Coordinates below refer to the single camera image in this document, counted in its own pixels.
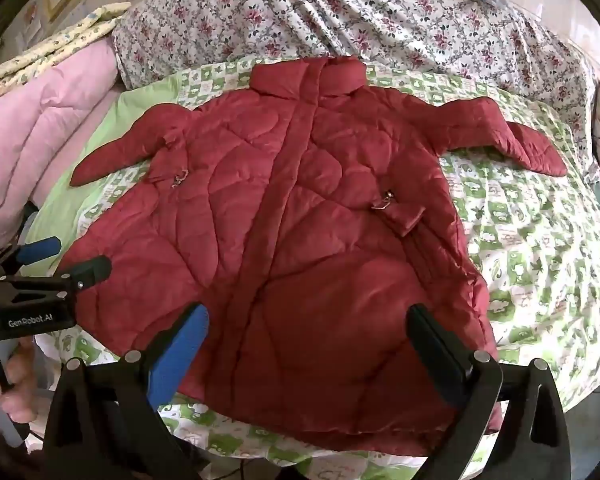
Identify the green checked printed bed sheet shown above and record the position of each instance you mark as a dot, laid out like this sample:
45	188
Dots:
525	260

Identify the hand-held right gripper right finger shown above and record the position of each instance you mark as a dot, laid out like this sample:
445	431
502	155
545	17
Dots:
437	355

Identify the person's left hand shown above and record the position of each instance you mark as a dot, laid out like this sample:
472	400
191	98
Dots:
20	380

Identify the pink blanket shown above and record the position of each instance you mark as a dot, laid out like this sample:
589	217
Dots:
35	135

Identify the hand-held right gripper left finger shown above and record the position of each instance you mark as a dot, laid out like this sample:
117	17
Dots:
180	350

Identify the red quilted jacket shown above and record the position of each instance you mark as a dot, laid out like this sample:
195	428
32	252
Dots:
290	240

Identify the rose floral quilt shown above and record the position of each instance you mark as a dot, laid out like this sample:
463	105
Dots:
330	20

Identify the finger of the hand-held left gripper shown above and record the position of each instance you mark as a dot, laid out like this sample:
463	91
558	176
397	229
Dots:
40	250
92	270

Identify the yellow floral blanket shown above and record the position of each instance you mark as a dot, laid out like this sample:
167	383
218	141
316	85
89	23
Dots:
55	45

